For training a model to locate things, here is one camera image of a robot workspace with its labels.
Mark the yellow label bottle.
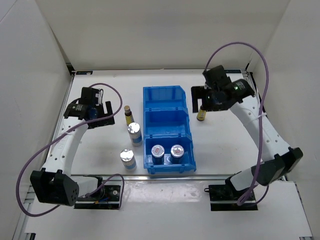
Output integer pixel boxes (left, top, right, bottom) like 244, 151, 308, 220
196, 105, 207, 122
124, 105, 135, 126

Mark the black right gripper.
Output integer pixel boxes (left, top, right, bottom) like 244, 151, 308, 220
190, 86, 228, 114

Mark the left side aluminium rail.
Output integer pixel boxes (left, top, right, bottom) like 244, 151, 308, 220
34, 72, 76, 186

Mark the sauce jar white lid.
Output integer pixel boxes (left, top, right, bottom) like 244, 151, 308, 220
151, 144, 165, 165
170, 144, 185, 164

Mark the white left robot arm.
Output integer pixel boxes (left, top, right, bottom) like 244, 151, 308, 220
30, 87, 115, 206

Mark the white bead jar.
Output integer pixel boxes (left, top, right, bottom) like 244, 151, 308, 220
127, 122, 143, 147
120, 148, 137, 171

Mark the white bead jar far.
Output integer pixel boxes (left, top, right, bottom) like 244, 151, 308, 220
127, 122, 143, 147

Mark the white bead jar near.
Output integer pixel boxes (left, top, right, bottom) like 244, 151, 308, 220
120, 148, 137, 171

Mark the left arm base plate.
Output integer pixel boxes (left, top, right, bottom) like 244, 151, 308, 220
73, 173, 125, 210

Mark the blue three-compartment plastic bin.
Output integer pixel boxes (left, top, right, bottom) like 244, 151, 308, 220
143, 85, 197, 175

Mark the yellow label bottle left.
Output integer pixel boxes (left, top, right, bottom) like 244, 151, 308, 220
124, 105, 135, 126

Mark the right side aluminium rail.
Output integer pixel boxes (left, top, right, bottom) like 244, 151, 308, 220
243, 71, 287, 181

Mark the aluminium table edge rail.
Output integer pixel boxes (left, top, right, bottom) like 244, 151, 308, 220
67, 173, 286, 181

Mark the yellow label bottle right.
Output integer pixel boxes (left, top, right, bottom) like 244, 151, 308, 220
196, 105, 207, 122

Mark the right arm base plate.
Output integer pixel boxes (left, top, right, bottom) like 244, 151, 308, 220
204, 184, 258, 212

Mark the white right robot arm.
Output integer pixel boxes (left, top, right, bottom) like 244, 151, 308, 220
191, 65, 303, 200

